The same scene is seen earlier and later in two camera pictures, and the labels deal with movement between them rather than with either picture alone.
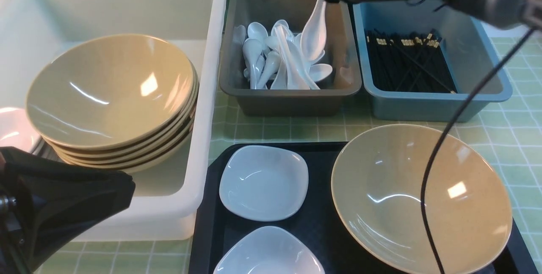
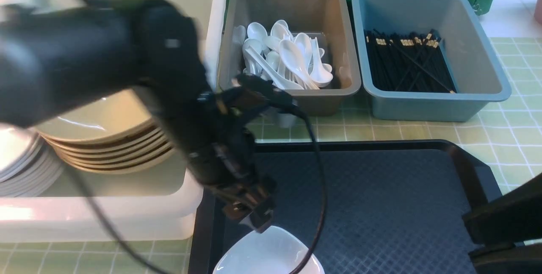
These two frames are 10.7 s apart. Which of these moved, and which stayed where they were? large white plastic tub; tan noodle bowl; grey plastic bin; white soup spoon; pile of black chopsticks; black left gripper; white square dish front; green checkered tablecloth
Moved: white soup spoon; black left gripper; tan noodle bowl
Stayed: large white plastic tub; grey plastic bin; pile of black chopsticks; green checkered tablecloth; white square dish front
